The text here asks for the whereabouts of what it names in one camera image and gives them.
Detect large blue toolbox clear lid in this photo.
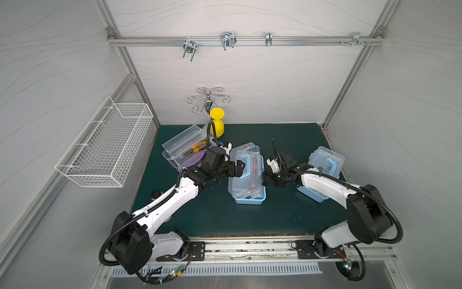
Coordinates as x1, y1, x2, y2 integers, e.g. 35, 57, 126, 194
296, 146, 346, 204

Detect orange handled screwdriver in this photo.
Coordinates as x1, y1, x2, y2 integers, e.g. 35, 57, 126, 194
251, 159, 259, 183

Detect metal double hook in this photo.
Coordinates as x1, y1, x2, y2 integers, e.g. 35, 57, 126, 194
220, 32, 237, 51

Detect silver hook stand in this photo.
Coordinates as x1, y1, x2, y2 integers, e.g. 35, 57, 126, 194
186, 87, 232, 114

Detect white wire basket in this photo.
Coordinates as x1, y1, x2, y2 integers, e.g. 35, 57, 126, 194
55, 97, 153, 188

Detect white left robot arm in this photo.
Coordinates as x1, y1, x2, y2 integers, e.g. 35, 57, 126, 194
98, 142, 245, 275

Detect yellow plastic goblet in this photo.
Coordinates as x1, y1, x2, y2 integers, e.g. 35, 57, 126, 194
210, 107, 225, 138

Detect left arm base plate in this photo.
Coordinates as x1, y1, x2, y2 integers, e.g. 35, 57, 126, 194
156, 242, 206, 262

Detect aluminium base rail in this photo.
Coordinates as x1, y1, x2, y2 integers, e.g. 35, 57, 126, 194
100, 236, 397, 266

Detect metal bracket hook right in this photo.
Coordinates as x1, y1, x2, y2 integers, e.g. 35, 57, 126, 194
339, 33, 372, 47

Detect orange black pliers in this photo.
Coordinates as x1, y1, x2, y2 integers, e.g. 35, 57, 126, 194
184, 141, 207, 155

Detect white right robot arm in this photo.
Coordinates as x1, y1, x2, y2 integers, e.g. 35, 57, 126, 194
263, 152, 404, 255

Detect small metal hook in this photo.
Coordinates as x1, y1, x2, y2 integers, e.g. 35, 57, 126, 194
265, 32, 273, 47

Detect small blue toolbox clear lid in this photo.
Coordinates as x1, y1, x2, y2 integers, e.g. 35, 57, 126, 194
228, 142, 266, 205

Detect aluminium cross rail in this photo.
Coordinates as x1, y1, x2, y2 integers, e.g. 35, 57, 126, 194
108, 35, 386, 47

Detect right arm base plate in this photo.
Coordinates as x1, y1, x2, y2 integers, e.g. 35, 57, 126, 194
291, 240, 346, 260

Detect purple toolbox clear lid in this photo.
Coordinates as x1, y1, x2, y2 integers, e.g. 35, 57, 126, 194
162, 125, 206, 172

